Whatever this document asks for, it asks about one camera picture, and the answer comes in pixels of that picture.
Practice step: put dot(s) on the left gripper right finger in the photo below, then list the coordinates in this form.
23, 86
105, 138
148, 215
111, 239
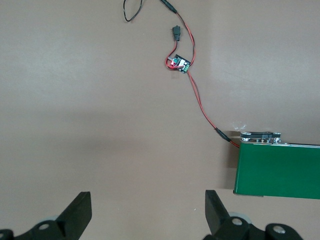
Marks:
215, 215

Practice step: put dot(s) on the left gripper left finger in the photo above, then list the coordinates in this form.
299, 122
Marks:
75, 212

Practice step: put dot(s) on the green conveyor belt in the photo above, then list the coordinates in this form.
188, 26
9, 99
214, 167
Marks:
275, 170

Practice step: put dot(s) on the small motor controller board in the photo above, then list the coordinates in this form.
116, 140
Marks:
180, 64

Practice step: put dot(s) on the small black inline plug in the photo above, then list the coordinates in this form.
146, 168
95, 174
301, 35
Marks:
176, 33

